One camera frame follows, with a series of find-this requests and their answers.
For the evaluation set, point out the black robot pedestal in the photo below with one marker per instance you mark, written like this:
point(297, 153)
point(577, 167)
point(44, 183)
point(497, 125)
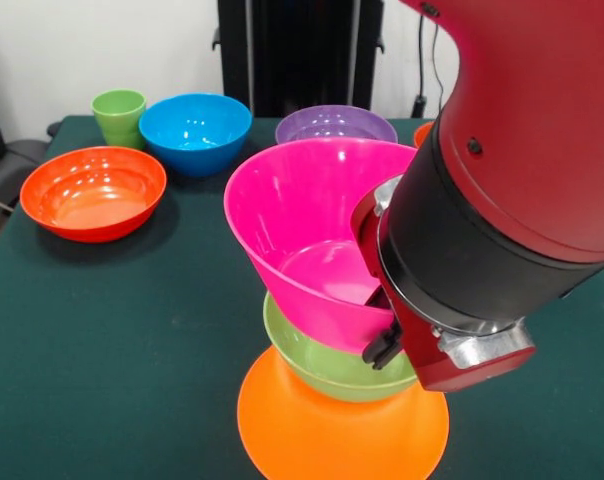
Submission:
point(302, 60)

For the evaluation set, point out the dark green tablecloth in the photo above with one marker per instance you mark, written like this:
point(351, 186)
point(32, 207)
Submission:
point(132, 350)

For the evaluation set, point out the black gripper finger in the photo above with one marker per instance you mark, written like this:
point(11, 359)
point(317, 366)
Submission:
point(381, 347)
point(377, 299)

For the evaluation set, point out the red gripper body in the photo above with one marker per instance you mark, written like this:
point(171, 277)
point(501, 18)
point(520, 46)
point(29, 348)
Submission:
point(417, 360)

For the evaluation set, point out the small red-orange bowl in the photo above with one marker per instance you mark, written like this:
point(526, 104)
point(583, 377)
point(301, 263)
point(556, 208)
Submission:
point(422, 135)

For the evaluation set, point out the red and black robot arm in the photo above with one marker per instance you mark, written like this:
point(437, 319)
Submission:
point(507, 150)

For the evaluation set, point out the green cup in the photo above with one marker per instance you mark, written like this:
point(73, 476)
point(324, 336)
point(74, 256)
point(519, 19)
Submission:
point(117, 117)

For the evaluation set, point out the large red-orange bowl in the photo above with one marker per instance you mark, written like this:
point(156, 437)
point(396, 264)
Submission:
point(92, 190)

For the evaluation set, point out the green bowl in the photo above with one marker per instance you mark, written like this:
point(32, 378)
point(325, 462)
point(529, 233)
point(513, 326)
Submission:
point(342, 370)

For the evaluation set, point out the blue bowl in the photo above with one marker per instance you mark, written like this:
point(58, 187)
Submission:
point(192, 125)

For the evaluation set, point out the black office chair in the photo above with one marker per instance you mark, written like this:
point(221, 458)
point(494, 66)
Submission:
point(17, 160)

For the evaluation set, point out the pink bowl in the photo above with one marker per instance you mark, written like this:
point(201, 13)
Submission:
point(292, 210)

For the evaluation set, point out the purple bowl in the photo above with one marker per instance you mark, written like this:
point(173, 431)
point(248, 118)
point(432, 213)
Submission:
point(332, 122)

